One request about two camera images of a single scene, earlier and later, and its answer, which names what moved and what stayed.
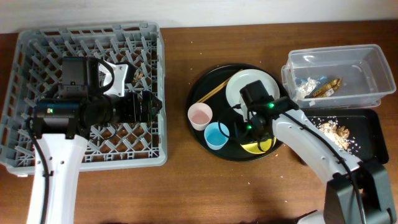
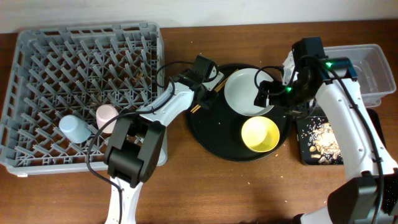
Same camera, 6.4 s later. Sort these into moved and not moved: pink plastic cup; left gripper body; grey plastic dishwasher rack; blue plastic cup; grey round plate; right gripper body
Moved: right gripper body; left gripper body; pink plastic cup; blue plastic cup
Not moved: grey round plate; grey plastic dishwasher rack
